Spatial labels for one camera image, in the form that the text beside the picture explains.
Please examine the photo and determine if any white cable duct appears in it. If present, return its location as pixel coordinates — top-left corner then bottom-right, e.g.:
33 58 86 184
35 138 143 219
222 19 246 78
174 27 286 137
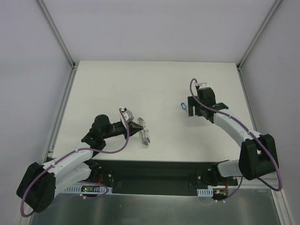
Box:
55 184 113 195
197 188 214 197

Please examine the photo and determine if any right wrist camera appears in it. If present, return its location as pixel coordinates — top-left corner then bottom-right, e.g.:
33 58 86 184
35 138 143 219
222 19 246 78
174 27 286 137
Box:
195 82 210 90

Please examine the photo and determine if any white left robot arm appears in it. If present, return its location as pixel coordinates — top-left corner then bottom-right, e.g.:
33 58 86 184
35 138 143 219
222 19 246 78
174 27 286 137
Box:
16 109 143 218

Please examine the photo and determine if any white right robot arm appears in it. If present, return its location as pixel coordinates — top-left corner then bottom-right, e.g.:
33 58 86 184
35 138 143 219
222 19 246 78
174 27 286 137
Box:
187 84 279 186

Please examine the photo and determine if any metal key organizer ring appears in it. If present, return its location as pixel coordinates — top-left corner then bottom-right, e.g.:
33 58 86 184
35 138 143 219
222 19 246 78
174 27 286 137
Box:
137 117 151 149

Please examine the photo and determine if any right aluminium frame post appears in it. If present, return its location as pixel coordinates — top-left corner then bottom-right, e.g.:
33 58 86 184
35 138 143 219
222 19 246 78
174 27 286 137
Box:
236 0 284 71

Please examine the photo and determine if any left aluminium table rail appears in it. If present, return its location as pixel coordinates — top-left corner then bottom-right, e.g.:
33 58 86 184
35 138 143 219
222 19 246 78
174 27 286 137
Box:
38 62 79 163

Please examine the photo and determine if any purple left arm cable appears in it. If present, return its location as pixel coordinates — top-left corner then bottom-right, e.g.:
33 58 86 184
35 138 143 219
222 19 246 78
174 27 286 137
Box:
20 107 130 218

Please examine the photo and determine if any left white cable duct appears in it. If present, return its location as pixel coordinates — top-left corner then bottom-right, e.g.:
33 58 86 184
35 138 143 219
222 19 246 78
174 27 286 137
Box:
55 184 113 195

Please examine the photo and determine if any right white cable duct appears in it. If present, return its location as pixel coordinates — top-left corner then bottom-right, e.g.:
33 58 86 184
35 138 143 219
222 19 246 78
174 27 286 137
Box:
197 188 214 197

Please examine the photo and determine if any aluminium frame post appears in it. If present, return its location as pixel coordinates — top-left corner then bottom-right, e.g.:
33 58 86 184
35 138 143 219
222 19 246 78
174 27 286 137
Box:
35 0 76 69
236 0 284 71

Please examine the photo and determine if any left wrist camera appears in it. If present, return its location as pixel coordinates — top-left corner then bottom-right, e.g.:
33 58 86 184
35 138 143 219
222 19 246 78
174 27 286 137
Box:
119 108 134 126

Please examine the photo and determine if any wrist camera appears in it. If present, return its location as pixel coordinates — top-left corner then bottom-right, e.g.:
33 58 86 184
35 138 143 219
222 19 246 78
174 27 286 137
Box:
119 108 134 126
195 82 210 90

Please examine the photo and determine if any blue windowed tag key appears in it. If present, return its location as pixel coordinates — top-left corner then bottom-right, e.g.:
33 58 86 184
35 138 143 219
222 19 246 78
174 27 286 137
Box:
180 102 188 113

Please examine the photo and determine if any left aluminium frame post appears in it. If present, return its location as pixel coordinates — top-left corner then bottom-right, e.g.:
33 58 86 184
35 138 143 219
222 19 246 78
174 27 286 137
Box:
35 0 76 69

